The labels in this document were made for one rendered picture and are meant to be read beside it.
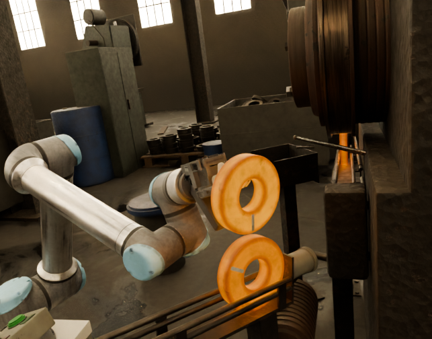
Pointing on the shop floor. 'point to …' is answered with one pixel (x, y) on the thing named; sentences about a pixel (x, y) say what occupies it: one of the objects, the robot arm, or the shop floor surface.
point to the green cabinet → (112, 101)
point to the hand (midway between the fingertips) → (245, 184)
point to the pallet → (179, 145)
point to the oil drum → (86, 143)
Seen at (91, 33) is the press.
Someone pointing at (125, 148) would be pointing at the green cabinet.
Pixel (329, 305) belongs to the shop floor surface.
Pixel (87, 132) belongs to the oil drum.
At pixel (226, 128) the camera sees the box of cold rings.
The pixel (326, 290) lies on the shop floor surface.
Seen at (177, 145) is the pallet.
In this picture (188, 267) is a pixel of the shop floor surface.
